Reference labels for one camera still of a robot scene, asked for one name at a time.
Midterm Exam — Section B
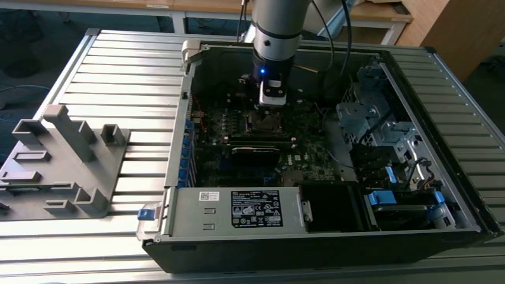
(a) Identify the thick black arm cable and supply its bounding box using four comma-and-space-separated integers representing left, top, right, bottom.
325, 0, 354, 73

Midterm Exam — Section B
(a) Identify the wooden cabinet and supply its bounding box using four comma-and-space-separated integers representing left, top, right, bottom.
395, 0, 505, 85

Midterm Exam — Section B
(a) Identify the black looped cable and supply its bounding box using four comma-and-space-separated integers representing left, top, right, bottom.
407, 156, 433, 186

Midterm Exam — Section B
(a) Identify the CPU socket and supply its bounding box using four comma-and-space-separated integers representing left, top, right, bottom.
242, 109, 287, 137

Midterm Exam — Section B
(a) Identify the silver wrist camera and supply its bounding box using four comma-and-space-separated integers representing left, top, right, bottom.
258, 79, 287, 108

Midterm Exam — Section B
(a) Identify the silver power supply unit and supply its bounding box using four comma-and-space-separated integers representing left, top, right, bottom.
159, 186, 309, 237

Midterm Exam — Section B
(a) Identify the green RAM stick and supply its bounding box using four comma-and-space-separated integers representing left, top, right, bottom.
0, 183, 45, 191

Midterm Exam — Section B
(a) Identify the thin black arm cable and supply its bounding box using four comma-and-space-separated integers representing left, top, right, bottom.
310, 0, 337, 73

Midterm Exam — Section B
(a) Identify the CPU with silver top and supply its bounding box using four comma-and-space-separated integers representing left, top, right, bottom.
251, 115, 283, 133

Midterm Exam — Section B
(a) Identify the black open PC case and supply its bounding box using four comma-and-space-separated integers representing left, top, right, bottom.
134, 39, 505, 275

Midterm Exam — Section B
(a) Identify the hard disk in blue carrier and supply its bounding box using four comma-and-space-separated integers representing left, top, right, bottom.
365, 190, 449, 231

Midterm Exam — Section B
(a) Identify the coloured wire bundle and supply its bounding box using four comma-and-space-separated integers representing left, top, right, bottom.
418, 174, 439, 193

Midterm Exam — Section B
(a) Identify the green Dell motherboard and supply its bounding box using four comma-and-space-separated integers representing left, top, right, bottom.
190, 94, 358, 189

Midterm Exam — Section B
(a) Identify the silver metal drive cage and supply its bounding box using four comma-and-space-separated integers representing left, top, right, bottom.
334, 63, 461, 190

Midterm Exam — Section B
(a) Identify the beige case release latch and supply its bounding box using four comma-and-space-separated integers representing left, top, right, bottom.
179, 40, 203, 73

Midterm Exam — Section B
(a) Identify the small finned heatsink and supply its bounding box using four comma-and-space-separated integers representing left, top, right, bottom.
281, 170, 305, 186

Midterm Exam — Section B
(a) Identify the black graphics card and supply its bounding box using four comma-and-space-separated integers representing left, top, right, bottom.
229, 146, 281, 166

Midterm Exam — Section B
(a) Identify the grey plastic parts rack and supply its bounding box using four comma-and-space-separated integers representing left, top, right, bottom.
0, 104, 131, 221

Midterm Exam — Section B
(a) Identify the wooden desk white frame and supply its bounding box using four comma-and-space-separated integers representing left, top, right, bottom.
0, 0, 253, 35
346, 0, 414, 45

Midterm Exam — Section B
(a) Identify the blue plastic clip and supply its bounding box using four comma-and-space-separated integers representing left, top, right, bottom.
381, 165, 399, 185

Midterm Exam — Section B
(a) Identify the blue floor cable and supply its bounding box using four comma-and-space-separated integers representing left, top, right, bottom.
0, 84, 50, 93

